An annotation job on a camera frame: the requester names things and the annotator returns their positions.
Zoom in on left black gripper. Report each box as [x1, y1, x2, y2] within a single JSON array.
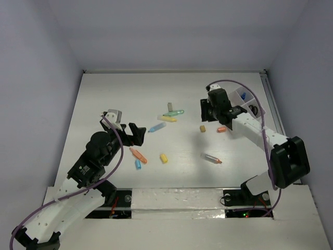
[[102, 119, 146, 165]]

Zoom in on brown eraser block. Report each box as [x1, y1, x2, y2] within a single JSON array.
[[200, 126, 206, 133]]

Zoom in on black scissors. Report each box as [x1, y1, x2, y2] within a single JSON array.
[[249, 105, 259, 116]]

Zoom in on grey orange-tipped marker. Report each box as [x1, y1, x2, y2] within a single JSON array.
[[200, 153, 222, 164]]

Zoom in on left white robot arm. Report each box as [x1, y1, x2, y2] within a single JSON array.
[[9, 117, 146, 249]]

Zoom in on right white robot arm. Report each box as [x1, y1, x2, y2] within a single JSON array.
[[200, 84, 310, 204]]

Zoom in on orange highlighter pen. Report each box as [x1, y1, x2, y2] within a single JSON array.
[[130, 147, 148, 164]]

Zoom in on blue highlighter pen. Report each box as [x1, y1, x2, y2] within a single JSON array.
[[148, 122, 167, 133]]

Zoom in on green highlighter pen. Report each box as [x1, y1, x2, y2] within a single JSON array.
[[163, 109, 184, 117]]

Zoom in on blue pen cap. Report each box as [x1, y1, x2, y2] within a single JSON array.
[[135, 159, 142, 170]]

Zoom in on yellow highlighter pen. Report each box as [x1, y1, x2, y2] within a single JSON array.
[[157, 115, 177, 122]]

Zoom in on yellow pen cap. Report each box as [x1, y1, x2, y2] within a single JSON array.
[[160, 154, 168, 164]]

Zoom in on white four-compartment organizer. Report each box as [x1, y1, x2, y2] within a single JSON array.
[[227, 85, 265, 121]]

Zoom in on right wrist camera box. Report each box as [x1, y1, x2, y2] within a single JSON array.
[[206, 83, 221, 92]]

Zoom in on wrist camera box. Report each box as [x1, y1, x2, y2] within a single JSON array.
[[206, 83, 221, 92], [101, 109, 122, 130]]

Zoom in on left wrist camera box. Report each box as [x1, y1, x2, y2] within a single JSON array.
[[101, 109, 122, 130]]

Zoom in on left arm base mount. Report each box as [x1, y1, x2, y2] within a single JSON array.
[[85, 189, 132, 219]]

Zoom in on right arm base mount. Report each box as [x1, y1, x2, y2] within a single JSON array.
[[220, 183, 274, 218]]

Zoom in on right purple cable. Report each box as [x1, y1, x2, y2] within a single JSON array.
[[207, 79, 283, 217]]

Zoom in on purple cable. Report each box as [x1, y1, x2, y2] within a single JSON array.
[[9, 116, 125, 249], [207, 79, 283, 217]]

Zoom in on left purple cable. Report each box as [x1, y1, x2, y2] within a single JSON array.
[[9, 116, 125, 249]]

